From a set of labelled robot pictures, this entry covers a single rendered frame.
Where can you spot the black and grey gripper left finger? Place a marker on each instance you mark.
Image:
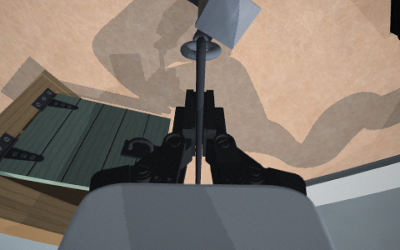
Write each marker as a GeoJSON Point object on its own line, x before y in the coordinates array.
{"type": "Point", "coordinates": [166, 164]}

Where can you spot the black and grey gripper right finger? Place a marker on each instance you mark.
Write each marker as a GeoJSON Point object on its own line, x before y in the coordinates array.
{"type": "Point", "coordinates": [228, 163]}

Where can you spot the dark brown cabinet with tan top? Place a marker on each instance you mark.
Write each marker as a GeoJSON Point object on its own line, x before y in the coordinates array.
{"type": "Point", "coordinates": [67, 141]}

